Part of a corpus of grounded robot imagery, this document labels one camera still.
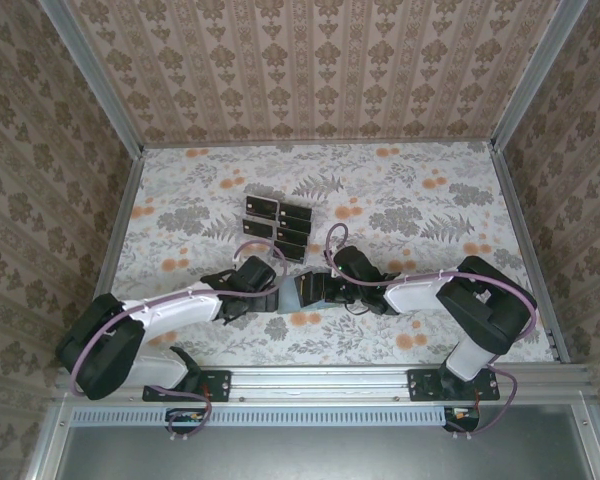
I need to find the green card holder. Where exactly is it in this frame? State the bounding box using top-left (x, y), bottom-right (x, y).
top-left (277, 272), bottom-right (334, 315)

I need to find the small black control board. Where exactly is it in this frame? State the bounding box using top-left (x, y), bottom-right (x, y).
top-left (443, 405), bottom-right (482, 432)
top-left (165, 407), bottom-right (206, 432)

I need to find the grey metal sheet panel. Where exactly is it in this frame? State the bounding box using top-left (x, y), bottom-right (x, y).
top-left (54, 424), bottom-right (600, 480)

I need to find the aluminium front mounting rail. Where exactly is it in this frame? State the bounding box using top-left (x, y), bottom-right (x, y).
top-left (52, 363), bottom-right (597, 406)

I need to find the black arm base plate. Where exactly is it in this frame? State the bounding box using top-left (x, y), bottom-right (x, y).
top-left (407, 367), bottom-right (501, 404)
top-left (142, 368), bottom-right (232, 404)

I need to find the grey slotted cable duct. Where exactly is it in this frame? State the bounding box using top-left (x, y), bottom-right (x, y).
top-left (72, 407), bottom-right (449, 427)

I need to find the aluminium table back rail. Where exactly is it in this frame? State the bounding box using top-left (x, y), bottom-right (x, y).
top-left (142, 141), bottom-right (496, 150)

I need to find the aluminium table side rail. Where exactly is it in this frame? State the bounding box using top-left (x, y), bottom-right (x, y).
top-left (490, 144), bottom-right (571, 365)
top-left (82, 147), bottom-right (149, 361)

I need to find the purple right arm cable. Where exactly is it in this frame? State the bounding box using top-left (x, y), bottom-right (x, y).
top-left (324, 222), bottom-right (539, 441)

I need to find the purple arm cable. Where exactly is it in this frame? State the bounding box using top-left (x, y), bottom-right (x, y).
top-left (69, 240), bottom-right (289, 444)
top-left (324, 222), bottom-right (539, 441)

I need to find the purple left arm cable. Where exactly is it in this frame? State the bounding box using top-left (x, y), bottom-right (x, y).
top-left (69, 240), bottom-right (289, 444)

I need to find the aluminium upright frame post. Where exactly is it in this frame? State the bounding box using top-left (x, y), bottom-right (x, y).
top-left (490, 0), bottom-right (590, 151)
top-left (36, 0), bottom-right (147, 157)

